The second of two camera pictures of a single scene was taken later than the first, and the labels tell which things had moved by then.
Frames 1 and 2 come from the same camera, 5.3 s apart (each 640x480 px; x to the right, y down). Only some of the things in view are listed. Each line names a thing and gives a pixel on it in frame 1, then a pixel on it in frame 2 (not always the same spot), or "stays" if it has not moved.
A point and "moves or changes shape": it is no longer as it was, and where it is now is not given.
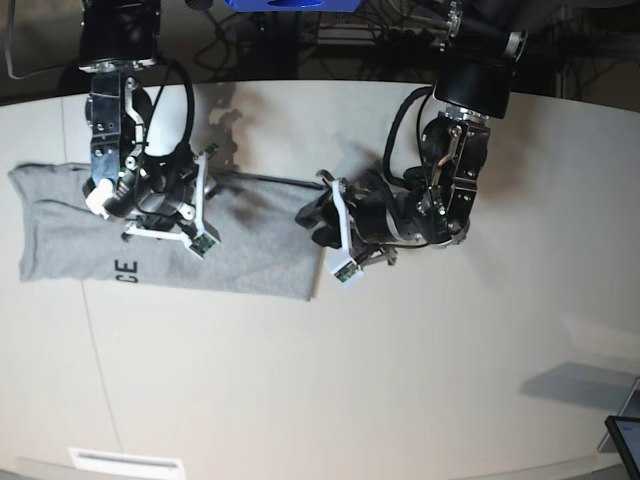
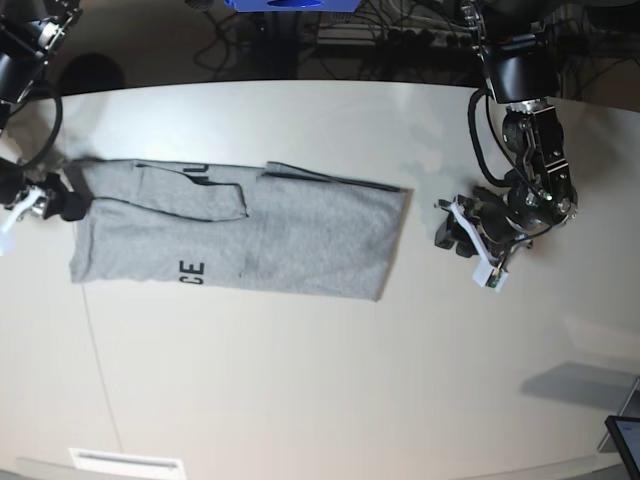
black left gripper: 156,191 → 61,202
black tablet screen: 625,433 stays
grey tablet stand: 631,409 stays
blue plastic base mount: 293,5 stays
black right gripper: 380,210 → 482,223
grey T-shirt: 263,251 moves or changes shape
